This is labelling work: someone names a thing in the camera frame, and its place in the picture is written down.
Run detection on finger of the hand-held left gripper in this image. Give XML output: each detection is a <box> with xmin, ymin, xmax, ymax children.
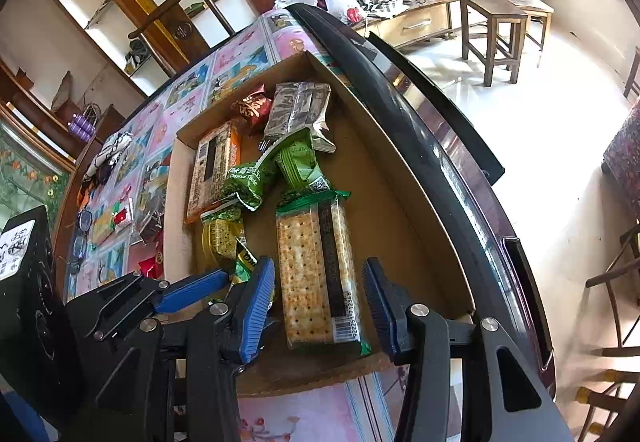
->
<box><xmin>65</xmin><ymin>269</ymin><xmax>231</xmax><ymax>343</ymax></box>

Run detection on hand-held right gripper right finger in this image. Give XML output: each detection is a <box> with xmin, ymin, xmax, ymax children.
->
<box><xmin>362</xmin><ymin>258</ymin><xmax>573</xmax><ymax>442</ymax></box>

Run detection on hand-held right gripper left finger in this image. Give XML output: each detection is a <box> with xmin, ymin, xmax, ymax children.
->
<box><xmin>75</xmin><ymin>257</ymin><xmax>281</xmax><ymax>442</ymax></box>

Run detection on small yellow snack packet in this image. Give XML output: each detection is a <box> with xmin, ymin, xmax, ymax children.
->
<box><xmin>232</xmin><ymin>242</ymin><xmax>260</xmax><ymax>284</ymax></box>

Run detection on large green cracker packet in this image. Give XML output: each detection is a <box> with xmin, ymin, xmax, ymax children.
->
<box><xmin>275</xmin><ymin>189</ymin><xmax>373</xmax><ymax>357</ymax></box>

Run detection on clear plastic snack packet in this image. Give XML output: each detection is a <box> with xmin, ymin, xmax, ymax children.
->
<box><xmin>134</xmin><ymin>209</ymin><xmax>165</xmax><ymax>244</ymax></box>

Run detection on cardboard box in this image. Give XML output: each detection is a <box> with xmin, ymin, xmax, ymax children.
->
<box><xmin>162</xmin><ymin>51</ymin><xmax>476</xmax><ymax>398</ymax></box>

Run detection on yellow green snack packet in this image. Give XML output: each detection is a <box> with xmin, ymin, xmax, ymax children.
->
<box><xmin>200</xmin><ymin>209</ymin><xmax>247</xmax><ymax>275</ymax></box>

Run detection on eyeglasses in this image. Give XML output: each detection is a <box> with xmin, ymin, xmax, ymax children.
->
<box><xmin>66</xmin><ymin>209</ymin><xmax>94</xmax><ymax>274</ymax></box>

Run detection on orange cracker packet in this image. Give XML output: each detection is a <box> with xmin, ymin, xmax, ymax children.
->
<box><xmin>184</xmin><ymin>119</ymin><xmax>242</xmax><ymax>224</ymax></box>

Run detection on orange cloth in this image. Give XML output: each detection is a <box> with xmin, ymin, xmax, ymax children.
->
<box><xmin>77</xmin><ymin>179</ymin><xmax>101</xmax><ymax>212</ymax></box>

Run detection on black white cloth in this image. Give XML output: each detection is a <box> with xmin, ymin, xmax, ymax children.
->
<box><xmin>81</xmin><ymin>131</ymin><xmax>133</xmax><ymax>183</ymax></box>

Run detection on printed tablecloth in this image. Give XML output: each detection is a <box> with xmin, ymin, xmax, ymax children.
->
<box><xmin>54</xmin><ymin>7</ymin><xmax>416</xmax><ymax>442</ymax></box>

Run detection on dark red candy packet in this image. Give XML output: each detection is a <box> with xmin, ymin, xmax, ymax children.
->
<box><xmin>231</xmin><ymin>85</ymin><xmax>274</xmax><ymax>133</ymax></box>

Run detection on grey silver snack packet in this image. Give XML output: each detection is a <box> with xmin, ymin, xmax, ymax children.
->
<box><xmin>262</xmin><ymin>81</ymin><xmax>337</xmax><ymax>154</ymax></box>

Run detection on purple bottle pack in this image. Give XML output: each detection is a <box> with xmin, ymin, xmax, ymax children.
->
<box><xmin>67</xmin><ymin>112</ymin><xmax>97</xmax><ymax>141</ymax></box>

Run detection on dark wooden sideboard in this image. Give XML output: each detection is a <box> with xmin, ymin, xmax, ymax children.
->
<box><xmin>0</xmin><ymin>57</ymin><xmax>126</xmax><ymax>223</ymax></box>

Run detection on green black bag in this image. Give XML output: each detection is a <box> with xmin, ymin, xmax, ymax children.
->
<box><xmin>125</xmin><ymin>38</ymin><xmax>151</xmax><ymax>73</ymax></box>

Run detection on wooden chair back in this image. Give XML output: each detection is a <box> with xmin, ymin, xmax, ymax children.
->
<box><xmin>127</xmin><ymin>0</ymin><xmax>238</xmax><ymax>78</ymax></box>

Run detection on wooden television cabinet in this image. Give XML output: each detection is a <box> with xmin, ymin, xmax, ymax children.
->
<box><xmin>350</xmin><ymin>0</ymin><xmax>463</xmax><ymax>50</ymax></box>

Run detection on black white patterned bag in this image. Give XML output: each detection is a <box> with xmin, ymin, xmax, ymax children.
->
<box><xmin>357</xmin><ymin>0</ymin><xmax>416</xmax><ymax>19</ymax></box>

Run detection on white red plastic bag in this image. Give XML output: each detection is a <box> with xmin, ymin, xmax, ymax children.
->
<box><xmin>317</xmin><ymin>0</ymin><xmax>366</xmax><ymax>26</ymax></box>

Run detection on wooden stool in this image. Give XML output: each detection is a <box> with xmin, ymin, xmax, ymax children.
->
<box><xmin>455</xmin><ymin>0</ymin><xmax>528</xmax><ymax>88</ymax></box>
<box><xmin>495</xmin><ymin>0</ymin><xmax>555</xmax><ymax>68</ymax></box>

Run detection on small wooden chair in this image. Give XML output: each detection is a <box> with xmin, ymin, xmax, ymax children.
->
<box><xmin>624</xmin><ymin>47</ymin><xmax>640</xmax><ymax>98</ymax></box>

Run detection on dark frame chair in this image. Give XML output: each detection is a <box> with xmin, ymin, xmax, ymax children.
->
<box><xmin>572</xmin><ymin>222</ymin><xmax>640</xmax><ymax>442</ymax></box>

